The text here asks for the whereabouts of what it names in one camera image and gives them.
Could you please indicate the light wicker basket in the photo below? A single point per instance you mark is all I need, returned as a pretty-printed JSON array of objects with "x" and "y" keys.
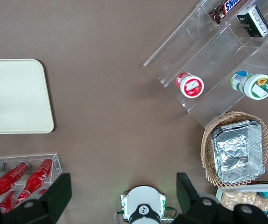
[{"x": 208, "y": 151}]

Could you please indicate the green lidded yogurt cup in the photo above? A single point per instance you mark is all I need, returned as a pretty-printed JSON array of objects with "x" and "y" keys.
[{"x": 259, "y": 86}]

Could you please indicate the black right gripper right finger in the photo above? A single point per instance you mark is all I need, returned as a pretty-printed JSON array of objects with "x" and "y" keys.
[{"x": 189, "y": 200}]

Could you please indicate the clear acrylic bottle rack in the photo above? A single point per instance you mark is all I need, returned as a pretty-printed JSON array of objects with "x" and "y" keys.
[{"x": 57, "y": 163}]

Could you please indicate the cream rectangular plastic tray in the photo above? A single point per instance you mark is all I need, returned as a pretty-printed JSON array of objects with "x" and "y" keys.
[{"x": 15, "y": 95}]

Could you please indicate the black and white carton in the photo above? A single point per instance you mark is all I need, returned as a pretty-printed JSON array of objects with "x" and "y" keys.
[{"x": 252, "y": 21}]

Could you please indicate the white snack tray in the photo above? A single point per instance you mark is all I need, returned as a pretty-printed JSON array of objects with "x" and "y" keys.
[{"x": 241, "y": 187}]

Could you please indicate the aluminium foil container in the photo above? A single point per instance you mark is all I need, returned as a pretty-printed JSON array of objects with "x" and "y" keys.
[{"x": 236, "y": 151}]

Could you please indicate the clear acrylic stepped shelf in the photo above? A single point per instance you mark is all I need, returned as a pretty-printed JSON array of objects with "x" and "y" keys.
[{"x": 217, "y": 46}]

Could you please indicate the brown Snickers chocolate bar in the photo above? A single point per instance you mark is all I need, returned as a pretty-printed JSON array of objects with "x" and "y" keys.
[{"x": 229, "y": 5}]

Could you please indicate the red lidded yogurt cup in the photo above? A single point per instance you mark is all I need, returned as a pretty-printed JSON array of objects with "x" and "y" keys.
[{"x": 192, "y": 86}]

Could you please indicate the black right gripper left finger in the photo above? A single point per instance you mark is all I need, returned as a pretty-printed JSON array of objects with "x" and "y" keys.
[{"x": 52, "y": 200}]

